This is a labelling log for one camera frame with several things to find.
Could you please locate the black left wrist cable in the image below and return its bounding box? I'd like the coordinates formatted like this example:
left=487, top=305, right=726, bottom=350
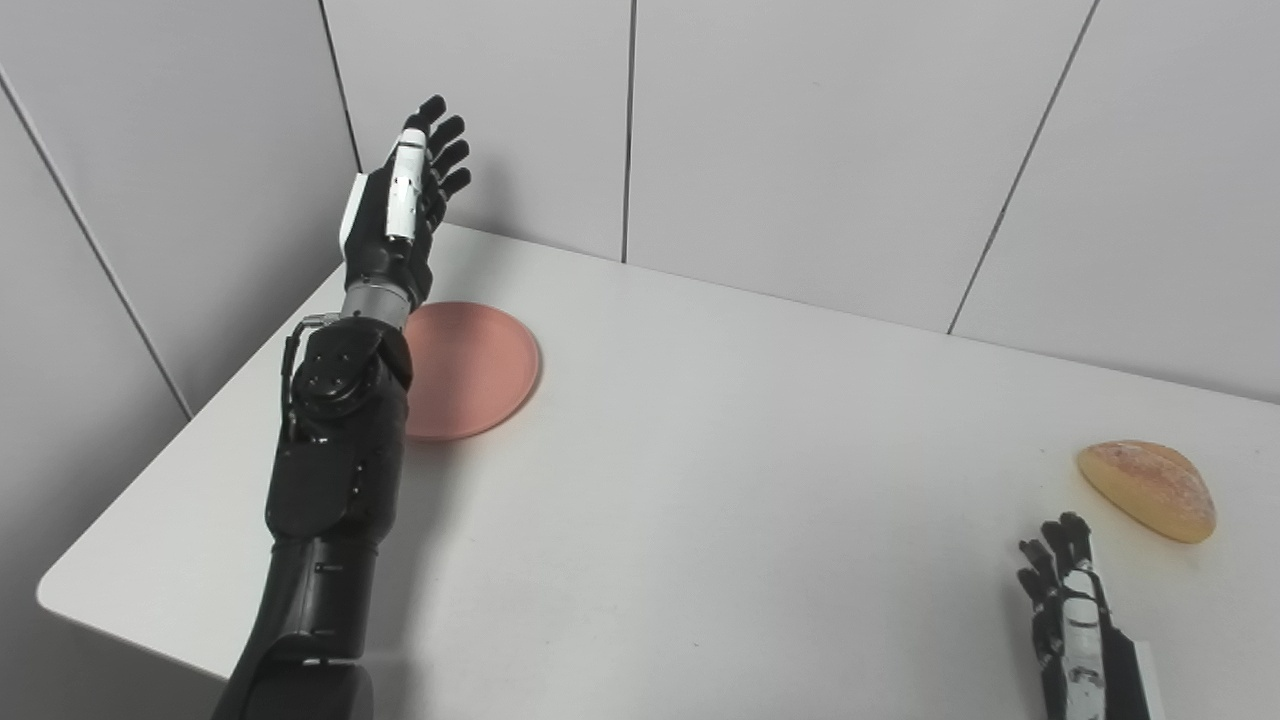
left=282, top=313, right=343, bottom=443

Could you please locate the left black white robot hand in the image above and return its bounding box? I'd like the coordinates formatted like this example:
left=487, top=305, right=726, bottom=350
left=338, top=94, right=473, bottom=309

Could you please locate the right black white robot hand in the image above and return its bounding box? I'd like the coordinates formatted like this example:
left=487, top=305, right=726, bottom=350
left=1016, top=511, right=1167, bottom=720

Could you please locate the golden bread roll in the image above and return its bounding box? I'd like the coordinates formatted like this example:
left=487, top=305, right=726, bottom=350
left=1077, top=440, right=1218, bottom=545

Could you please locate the pink round plate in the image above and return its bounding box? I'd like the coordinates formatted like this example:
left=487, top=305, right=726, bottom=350
left=402, top=301, right=542, bottom=443

